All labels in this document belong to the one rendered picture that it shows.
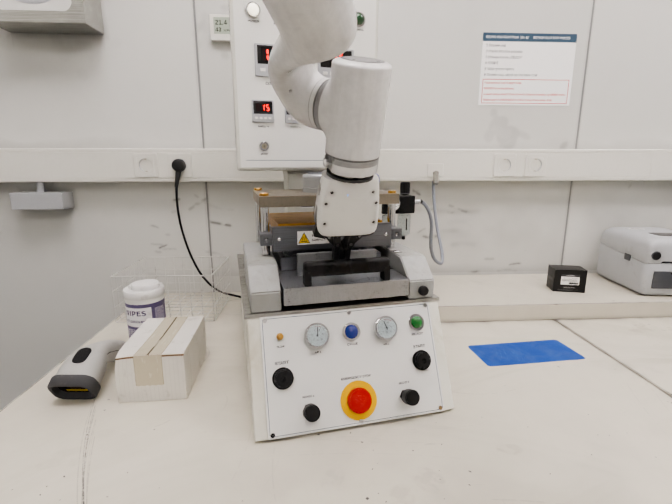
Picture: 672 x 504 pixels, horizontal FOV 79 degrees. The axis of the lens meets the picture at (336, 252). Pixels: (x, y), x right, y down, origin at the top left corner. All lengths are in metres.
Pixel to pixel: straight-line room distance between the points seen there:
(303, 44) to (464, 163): 0.95
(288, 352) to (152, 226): 0.86
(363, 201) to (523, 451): 0.45
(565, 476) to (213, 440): 0.51
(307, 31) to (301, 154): 0.52
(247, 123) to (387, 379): 0.61
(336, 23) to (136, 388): 0.67
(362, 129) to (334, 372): 0.38
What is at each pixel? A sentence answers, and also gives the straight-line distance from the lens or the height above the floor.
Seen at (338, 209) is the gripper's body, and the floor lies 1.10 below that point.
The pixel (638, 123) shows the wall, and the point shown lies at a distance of 1.71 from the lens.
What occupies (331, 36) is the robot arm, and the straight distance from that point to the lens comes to 0.49.
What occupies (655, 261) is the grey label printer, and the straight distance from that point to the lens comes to 1.44.
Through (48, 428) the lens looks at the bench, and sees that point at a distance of 0.85.
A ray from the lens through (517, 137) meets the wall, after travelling 1.49.
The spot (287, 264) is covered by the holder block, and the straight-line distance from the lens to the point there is 0.77.
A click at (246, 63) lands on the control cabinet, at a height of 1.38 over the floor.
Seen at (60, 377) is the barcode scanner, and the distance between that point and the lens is 0.89.
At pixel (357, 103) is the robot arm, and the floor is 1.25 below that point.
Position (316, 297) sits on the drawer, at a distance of 0.68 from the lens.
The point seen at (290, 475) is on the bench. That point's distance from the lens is 0.64.
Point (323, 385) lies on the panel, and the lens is 0.69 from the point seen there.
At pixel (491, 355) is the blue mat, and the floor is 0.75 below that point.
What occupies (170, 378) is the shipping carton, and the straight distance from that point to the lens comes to 0.81.
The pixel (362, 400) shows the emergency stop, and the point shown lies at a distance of 0.70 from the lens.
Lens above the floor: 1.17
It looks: 13 degrees down
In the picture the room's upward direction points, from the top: straight up
